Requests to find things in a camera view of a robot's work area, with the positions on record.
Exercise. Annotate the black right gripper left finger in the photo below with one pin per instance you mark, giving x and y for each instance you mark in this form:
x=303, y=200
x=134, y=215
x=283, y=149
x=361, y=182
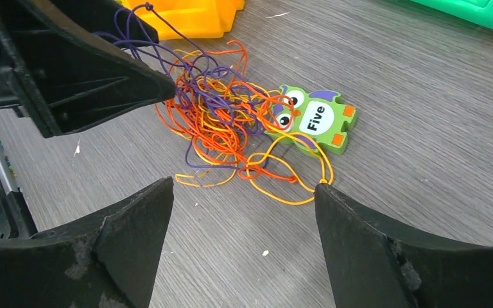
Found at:
x=108, y=258

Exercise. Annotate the orange plastic bin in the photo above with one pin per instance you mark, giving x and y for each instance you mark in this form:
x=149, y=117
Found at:
x=200, y=19

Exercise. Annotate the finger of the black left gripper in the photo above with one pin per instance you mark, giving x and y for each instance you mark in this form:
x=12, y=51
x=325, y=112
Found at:
x=69, y=65

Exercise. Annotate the green owl puzzle piece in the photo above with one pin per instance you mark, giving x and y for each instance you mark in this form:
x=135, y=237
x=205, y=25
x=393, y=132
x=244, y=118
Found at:
x=320, y=119

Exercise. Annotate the green plastic bin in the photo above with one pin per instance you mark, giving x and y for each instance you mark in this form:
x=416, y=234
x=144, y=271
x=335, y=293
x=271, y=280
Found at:
x=479, y=12

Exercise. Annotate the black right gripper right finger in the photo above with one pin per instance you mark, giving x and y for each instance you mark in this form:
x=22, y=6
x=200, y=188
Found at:
x=374, y=260

